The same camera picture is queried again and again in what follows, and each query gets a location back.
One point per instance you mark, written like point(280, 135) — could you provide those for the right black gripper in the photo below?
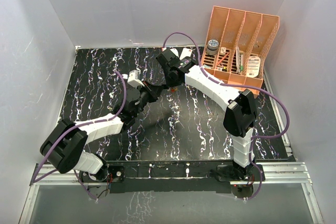
point(170, 83)

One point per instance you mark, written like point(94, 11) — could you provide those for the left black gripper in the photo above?
point(154, 91)

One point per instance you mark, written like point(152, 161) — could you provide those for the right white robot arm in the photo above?
point(239, 107)

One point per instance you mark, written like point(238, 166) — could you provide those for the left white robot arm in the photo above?
point(64, 147)

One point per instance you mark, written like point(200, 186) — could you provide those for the white small box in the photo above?
point(186, 53)

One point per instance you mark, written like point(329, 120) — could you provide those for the grey round tape tin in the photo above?
point(212, 47)

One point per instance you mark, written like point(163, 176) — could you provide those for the orange file organizer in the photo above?
point(252, 32)

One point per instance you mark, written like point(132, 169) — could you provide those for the white labelled package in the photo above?
point(253, 65)

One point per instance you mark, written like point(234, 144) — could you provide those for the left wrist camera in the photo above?
point(133, 78)

